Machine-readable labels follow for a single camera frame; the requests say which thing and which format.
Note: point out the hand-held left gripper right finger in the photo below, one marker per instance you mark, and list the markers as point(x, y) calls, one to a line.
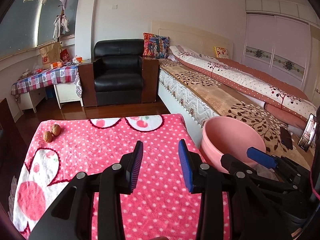
point(185, 167)

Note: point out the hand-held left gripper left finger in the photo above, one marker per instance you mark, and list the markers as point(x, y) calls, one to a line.
point(136, 167)

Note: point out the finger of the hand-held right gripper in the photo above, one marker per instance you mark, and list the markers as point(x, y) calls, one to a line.
point(231, 162)
point(260, 156)

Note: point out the pink plastic basin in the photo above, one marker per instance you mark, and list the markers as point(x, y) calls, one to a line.
point(225, 135)

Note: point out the black phone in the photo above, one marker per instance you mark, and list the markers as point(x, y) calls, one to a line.
point(286, 138)

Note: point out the bed with cream headboard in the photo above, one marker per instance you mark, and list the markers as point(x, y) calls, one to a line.
point(180, 90)

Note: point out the floral pink white quilt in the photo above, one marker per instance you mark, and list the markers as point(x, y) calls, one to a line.
point(237, 80)

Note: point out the black leather armchair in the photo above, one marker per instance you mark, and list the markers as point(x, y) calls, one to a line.
point(117, 75)

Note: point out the yellow pillow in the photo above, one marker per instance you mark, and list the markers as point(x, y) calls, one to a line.
point(221, 52)

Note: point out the white wardrobe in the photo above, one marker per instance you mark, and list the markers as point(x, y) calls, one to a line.
point(275, 35)

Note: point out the orange white box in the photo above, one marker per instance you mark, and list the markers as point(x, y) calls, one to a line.
point(78, 59)

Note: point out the colourful printed cushion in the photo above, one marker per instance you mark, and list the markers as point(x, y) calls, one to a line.
point(156, 45)

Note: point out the white printed plastic bag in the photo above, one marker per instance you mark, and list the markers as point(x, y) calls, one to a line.
point(13, 195)

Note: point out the side table with checked cloth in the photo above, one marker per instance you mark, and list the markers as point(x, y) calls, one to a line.
point(45, 77)

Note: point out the red bag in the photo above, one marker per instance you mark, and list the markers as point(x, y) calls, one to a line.
point(65, 55)

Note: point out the black leather sofa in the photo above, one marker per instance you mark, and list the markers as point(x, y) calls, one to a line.
point(5, 120)

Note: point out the brown paper bag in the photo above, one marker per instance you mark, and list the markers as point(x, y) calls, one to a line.
point(48, 55)

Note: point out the coat rack with clothes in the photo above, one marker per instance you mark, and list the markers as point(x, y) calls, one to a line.
point(61, 23)

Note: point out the large window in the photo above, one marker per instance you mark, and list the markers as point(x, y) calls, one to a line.
point(22, 25)

